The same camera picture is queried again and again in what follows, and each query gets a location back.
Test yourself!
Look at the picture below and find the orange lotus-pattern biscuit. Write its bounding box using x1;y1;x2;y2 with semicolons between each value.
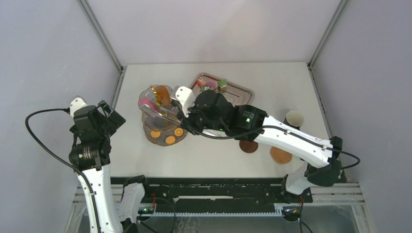
174;128;184;137

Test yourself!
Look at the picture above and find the green round cake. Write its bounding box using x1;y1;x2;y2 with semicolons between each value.
217;79;228;92

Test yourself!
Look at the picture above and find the brown cookie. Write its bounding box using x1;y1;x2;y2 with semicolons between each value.
155;85;171;106

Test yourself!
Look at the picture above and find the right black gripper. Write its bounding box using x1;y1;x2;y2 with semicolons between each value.
176;99;226;134

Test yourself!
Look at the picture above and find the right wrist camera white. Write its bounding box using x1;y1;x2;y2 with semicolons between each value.
174;86;195;117

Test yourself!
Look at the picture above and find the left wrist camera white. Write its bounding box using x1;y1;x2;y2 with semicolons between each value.
69;96;88;117

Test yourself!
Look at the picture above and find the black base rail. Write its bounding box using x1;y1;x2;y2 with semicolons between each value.
111;177;313;205

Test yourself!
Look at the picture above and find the pink red cake slice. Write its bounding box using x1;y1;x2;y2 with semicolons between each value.
196;77;207;87

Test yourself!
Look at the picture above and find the metal serving tray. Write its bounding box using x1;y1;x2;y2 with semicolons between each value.
190;72;254;106

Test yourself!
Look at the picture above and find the three-tier glass dessert stand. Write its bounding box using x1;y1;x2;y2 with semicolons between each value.
138;84;188;147

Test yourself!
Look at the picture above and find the orange round biscuit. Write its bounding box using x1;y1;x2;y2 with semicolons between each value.
165;136;176;145
150;131;161;138

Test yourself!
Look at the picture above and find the light wooden round coaster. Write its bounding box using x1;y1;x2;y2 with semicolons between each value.
270;147;293;164

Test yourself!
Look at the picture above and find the dark brown round coaster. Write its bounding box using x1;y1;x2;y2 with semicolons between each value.
239;140;258;153

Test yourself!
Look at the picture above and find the pink purple cake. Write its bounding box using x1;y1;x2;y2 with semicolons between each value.
138;98;158;113

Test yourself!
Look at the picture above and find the left black cable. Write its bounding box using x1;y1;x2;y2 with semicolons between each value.
25;108;101;233

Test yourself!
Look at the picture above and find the black mug white inside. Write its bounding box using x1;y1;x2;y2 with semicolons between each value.
283;110;305;130

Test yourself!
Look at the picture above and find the pink round cake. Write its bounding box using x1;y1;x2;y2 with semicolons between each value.
205;81;218;90

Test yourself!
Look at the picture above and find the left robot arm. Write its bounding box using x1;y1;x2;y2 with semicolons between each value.
69;97;152;233

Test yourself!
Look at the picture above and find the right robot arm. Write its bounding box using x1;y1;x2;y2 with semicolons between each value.
171;86;342;202

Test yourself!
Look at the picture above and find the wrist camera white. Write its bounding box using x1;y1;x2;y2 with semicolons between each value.
69;96;88;117
174;86;195;117

